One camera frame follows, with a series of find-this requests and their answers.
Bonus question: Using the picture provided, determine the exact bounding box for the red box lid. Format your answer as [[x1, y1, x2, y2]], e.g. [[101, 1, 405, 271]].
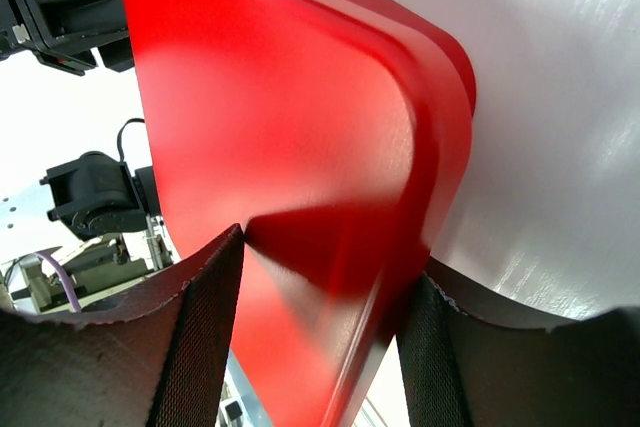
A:
[[124, 0, 476, 426]]

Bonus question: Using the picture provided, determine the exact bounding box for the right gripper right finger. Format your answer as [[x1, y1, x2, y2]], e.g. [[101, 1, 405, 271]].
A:
[[397, 275, 639, 426]]

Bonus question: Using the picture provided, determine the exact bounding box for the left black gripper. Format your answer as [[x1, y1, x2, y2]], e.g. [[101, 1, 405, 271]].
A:
[[1, 0, 134, 76]]

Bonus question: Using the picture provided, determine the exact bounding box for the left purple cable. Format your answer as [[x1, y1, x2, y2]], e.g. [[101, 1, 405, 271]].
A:
[[37, 249, 84, 311]]

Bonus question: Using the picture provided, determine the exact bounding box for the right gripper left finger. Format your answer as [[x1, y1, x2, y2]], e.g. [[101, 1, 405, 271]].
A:
[[1, 225, 244, 426]]

